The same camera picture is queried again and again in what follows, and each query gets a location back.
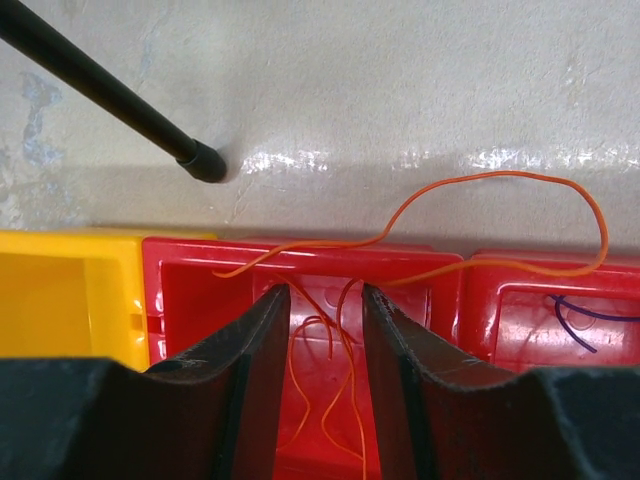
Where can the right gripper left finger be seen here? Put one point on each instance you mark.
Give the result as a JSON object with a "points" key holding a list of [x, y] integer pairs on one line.
{"points": [[210, 412]]}

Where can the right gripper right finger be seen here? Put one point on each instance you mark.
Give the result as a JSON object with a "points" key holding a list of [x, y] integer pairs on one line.
{"points": [[441, 413]]}

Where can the red plastic bin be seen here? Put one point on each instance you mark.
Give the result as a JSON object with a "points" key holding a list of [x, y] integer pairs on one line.
{"points": [[518, 320], [326, 430]]}

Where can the yellow plastic bin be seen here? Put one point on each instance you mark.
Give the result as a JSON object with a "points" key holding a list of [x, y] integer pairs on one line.
{"points": [[89, 292]]}

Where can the black music stand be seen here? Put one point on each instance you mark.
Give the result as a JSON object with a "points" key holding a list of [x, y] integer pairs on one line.
{"points": [[36, 39]]}

